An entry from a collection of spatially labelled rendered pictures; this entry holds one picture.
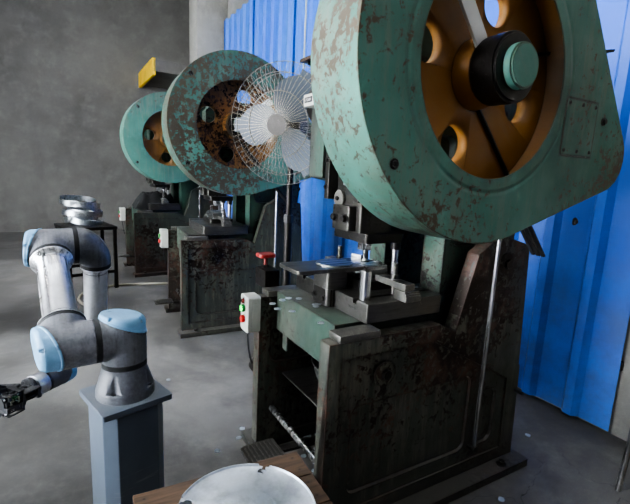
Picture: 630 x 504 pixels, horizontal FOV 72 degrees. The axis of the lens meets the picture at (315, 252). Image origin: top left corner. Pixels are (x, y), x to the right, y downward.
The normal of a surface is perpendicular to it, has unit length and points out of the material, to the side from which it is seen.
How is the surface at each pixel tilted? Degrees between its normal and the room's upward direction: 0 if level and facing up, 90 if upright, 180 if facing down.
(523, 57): 90
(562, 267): 90
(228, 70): 90
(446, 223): 90
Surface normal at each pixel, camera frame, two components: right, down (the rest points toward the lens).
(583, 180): 0.50, 0.18
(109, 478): 0.00, 0.18
